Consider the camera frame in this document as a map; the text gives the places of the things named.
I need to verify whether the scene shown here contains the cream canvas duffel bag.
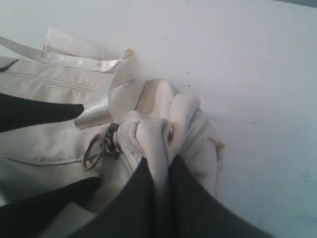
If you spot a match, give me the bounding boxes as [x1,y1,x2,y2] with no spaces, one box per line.
[0,29,224,238]

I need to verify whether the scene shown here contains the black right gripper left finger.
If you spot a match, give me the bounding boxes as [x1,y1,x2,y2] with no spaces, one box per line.
[69,158,155,238]

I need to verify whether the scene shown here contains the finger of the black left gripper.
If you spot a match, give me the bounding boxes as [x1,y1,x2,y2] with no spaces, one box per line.
[0,93,84,132]
[0,177,101,238]

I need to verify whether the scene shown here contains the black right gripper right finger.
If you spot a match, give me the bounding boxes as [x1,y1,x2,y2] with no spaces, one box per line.
[164,155,272,238]

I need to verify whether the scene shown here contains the metal zipper pull ring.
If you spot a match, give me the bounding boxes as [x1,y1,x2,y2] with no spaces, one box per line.
[83,133,106,172]

